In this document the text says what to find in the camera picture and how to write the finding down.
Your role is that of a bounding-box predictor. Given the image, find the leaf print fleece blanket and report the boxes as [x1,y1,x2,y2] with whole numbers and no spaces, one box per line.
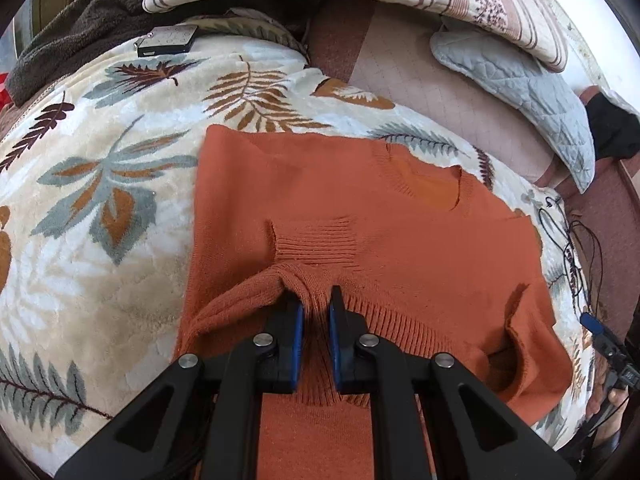
[0,15,601,476]

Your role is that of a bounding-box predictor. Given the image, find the dark cloth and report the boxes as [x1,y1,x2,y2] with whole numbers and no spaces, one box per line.
[585,92,640,162]

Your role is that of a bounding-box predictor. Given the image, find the small black box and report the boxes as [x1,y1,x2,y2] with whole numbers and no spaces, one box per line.
[136,24,199,59]

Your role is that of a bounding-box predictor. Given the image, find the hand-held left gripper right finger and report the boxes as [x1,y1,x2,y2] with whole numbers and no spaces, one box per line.
[328,285,576,480]

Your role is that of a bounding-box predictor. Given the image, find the beige quilted sofa cover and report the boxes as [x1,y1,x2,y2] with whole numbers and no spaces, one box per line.
[350,35,556,188]

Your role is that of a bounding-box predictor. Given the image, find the black cable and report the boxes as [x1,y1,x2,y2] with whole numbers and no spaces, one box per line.
[537,195,608,321]

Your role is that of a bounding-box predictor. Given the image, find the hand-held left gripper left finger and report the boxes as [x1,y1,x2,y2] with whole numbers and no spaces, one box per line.
[52,292,307,480]

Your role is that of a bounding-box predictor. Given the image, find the dark brown fleece blanket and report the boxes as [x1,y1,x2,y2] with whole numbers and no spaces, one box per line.
[5,0,163,107]

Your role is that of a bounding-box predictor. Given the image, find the maroon fabric sofa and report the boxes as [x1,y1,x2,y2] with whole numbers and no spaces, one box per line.
[307,2,640,331]

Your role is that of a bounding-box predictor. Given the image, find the grey quilted pillow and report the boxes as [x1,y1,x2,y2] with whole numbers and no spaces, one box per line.
[430,22,597,194]

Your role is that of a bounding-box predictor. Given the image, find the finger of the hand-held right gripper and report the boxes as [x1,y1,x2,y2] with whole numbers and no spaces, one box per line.
[580,312,640,386]

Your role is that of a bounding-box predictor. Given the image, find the orange knit sweater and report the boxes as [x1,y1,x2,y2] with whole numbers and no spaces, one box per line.
[175,125,574,480]

